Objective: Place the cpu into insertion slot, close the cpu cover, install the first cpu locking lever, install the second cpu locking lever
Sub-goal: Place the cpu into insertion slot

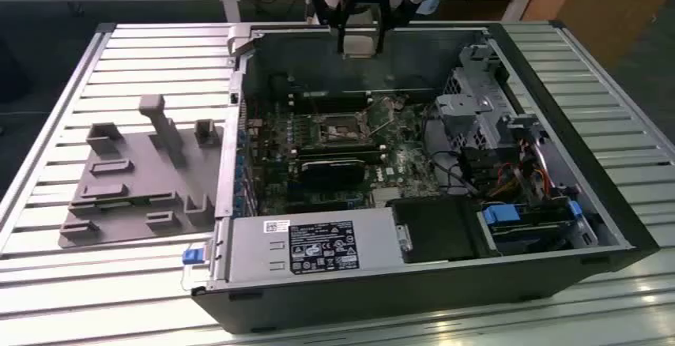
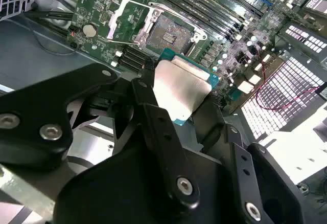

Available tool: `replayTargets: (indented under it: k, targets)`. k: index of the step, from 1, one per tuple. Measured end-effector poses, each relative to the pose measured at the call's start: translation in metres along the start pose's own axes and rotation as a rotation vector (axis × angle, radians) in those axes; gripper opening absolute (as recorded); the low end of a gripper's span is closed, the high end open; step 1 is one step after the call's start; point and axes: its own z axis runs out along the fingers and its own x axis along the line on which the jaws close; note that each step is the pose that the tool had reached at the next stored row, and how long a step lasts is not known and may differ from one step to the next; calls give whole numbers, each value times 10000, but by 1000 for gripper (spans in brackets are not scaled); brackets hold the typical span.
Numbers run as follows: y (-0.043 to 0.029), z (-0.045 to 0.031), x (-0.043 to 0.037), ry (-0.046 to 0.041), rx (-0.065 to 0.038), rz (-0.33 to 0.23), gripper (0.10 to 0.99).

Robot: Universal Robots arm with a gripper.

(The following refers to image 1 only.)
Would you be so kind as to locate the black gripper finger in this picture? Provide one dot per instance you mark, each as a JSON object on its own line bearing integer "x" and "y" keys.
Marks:
{"x": 343, "y": 38}
{"x": 380, "y": 38}

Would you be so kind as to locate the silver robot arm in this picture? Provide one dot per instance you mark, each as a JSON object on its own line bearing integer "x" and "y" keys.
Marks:
{"x": 429, "y": 8}

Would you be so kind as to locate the black RAM slot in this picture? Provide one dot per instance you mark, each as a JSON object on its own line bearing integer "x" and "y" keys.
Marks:
{"x": 353, "y": 99}
{"x": 353, "y": 94}
{"x": 353, "y": 110}
{"x": 337, "y": 157}
{"x": 353, "y": 104}
{"x": 337, "y": 149}

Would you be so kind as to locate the CPU socket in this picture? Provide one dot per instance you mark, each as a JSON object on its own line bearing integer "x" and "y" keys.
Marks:
{"x": 337, "y": 130}

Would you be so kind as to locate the grey metal drive cage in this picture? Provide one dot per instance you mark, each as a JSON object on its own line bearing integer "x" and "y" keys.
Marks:
{"x": 475, "y": 125}

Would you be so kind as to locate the green motherboard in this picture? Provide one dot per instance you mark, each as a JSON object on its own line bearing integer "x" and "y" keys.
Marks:
{"x": 405, "y": 164}

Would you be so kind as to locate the black graphics card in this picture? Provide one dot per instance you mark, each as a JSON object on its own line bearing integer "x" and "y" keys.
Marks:
{"x": 332, "y": 174}

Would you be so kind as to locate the silver chipset heat sink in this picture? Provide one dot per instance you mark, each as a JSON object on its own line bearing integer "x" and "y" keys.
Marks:
{"x": 384, "y": 196}

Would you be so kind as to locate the wooden cabinet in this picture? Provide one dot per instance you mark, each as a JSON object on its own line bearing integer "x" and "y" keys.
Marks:
{"x": 605, "y": 6}

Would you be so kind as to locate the black drive bay box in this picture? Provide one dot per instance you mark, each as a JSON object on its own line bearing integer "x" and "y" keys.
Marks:
{"x": 437, "y": 227}

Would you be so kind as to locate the hard disk in blue carrier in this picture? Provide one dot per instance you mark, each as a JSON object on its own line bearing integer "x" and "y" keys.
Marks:
{"x": 500, "y": 215}

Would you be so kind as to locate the grey parts rack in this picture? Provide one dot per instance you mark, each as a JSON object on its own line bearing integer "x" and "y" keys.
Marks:
{"x": 137, "y": 172}

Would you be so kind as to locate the grey power supply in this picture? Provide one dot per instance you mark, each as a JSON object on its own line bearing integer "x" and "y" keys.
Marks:
{"x": 252, "y": 251}

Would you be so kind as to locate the green RAM stick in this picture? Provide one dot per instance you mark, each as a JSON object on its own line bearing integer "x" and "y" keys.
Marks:
{"x": 119, "y": 203}

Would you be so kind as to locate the blue case latch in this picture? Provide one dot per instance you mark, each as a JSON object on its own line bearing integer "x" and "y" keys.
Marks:
{"x": 191, "y": 257}

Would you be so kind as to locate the black open PC case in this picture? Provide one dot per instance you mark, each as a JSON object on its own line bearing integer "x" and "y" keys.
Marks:
{"x": 368, "y": 306}

